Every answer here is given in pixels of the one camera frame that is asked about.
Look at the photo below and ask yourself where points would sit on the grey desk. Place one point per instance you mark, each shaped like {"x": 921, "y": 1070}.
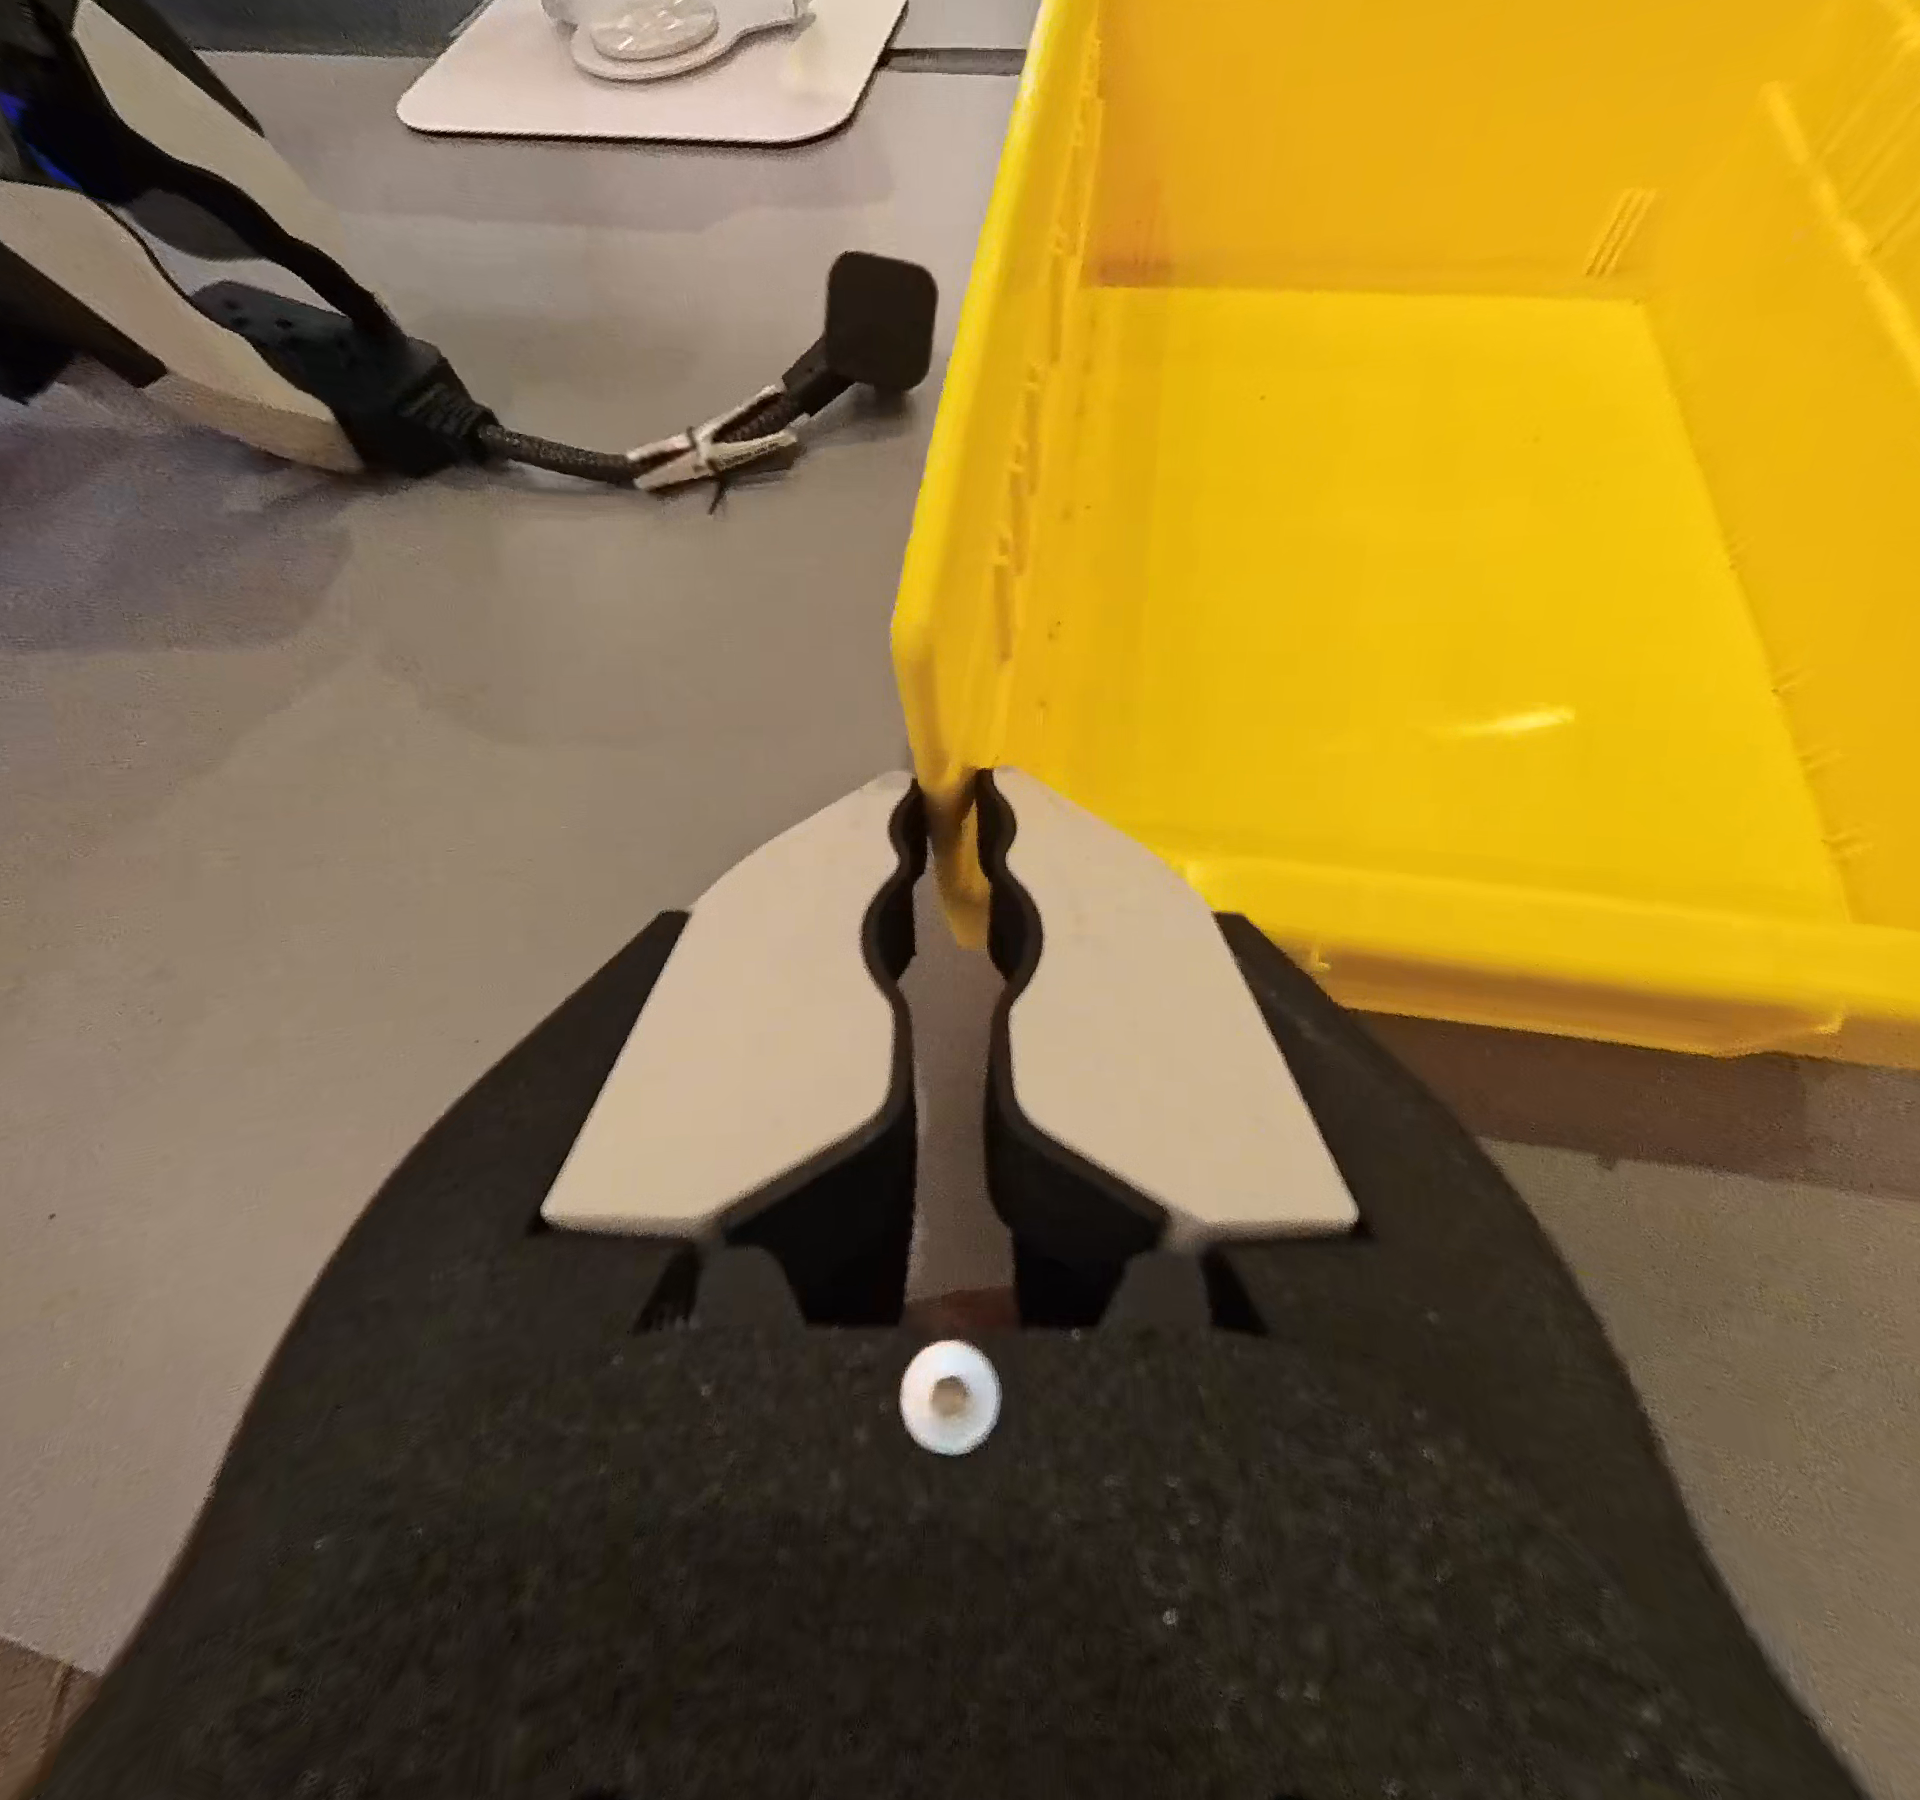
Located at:
{"x": 450, "y": 660}

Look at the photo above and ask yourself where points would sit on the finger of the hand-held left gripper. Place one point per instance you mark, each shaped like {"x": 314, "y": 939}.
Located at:
{"x": 195, "y": 135}
{"x": 225, "y": 383}

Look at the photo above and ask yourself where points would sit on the black power strip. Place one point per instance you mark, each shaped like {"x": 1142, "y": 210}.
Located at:
{"x": 390, "y": 389}

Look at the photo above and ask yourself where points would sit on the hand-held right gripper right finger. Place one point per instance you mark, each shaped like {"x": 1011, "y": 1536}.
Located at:
{"x": 1171, "y": 1064}

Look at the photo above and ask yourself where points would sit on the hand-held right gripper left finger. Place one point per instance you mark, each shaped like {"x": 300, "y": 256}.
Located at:
{"x": 736, "y": 1064}

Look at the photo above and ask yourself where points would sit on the white document stand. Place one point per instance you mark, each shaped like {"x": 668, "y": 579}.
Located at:
{"x": 660, "y": 76}

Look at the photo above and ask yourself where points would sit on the yellow plastic bin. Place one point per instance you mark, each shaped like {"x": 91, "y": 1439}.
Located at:
{"x": 1425, "y": 556}

